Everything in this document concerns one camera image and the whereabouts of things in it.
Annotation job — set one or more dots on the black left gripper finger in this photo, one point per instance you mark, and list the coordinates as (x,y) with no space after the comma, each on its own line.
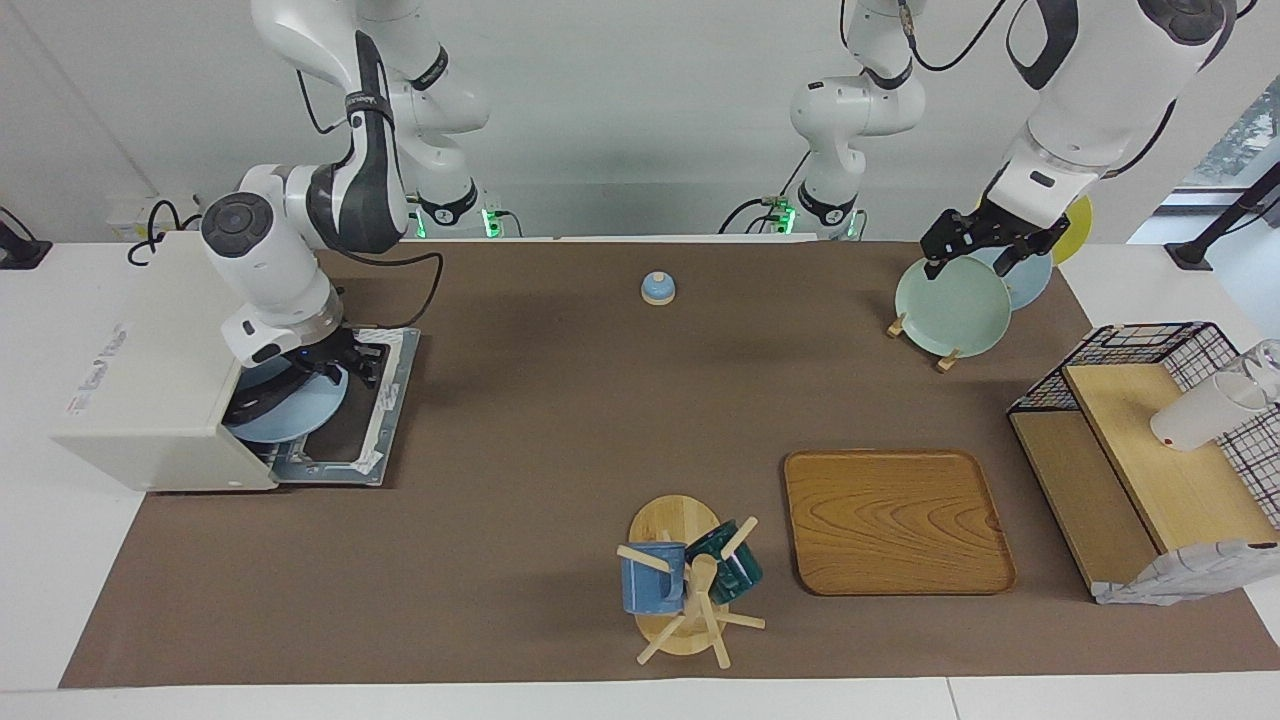
(935,267)
(1012,260)

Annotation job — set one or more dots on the brown table mat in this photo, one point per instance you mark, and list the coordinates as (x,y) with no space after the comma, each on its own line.
(560,450)

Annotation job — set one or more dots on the black clamp base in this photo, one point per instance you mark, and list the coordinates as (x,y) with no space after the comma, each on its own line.
(20,255)

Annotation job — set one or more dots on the yellow plate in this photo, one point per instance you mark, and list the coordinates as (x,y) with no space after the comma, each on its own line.
(1080,225)

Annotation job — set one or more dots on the white toaster oven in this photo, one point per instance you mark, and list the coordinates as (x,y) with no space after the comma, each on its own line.
(140,370)

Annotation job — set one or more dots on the wooden mug tree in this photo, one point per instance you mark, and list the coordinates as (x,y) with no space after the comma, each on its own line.
(670,520)

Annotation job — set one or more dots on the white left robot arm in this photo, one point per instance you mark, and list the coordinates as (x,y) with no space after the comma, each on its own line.
(1100,90)

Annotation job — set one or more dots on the clear glass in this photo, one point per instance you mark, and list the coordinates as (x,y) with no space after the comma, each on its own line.
(1268,355)

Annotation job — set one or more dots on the glass oven door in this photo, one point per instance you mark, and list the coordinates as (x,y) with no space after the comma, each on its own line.
(395,400)

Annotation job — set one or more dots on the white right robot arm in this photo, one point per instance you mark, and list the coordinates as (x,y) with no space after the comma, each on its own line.
(270,270)

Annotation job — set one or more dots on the white cup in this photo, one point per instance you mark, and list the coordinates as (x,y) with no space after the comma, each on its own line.
(1195,418)

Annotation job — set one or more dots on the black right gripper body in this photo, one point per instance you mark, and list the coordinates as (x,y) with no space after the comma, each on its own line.
(345,352)

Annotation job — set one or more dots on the light blue plate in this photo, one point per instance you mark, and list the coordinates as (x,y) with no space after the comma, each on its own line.
(300,418)

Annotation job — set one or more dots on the wooden tray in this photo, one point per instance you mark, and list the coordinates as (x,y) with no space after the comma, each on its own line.
(900,520)

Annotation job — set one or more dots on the wooden stepped shelf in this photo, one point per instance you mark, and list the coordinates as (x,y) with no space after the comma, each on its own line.
(1180,480)

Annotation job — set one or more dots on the green plate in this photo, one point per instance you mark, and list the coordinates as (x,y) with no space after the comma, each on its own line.
(950,310)

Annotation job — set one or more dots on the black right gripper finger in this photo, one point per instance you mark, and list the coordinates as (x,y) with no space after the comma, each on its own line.
(372,372)
(332,375)

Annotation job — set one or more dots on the black stand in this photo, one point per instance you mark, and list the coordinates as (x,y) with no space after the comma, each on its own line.
(1190,255)

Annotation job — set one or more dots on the dark green mug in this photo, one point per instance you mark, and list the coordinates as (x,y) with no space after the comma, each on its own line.
(742,575)

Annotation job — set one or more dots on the small blue bell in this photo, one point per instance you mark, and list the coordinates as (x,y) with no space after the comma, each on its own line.
(658,288)

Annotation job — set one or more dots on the blue plate in rack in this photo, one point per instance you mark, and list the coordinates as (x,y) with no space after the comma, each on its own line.
(1030,285)

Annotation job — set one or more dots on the blue mug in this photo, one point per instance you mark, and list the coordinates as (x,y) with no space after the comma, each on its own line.
(650,585)

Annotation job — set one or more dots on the grey white cloth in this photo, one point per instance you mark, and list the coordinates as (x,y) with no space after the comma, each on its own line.
(1190,572)

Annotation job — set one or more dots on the dark purple eggplant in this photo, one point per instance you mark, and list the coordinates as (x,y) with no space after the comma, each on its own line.
(262,403)

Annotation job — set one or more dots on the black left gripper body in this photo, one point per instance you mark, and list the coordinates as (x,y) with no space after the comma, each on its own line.
(985,228)

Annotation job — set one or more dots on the wooden plate rack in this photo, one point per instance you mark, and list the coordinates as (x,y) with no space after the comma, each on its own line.
(896,326)

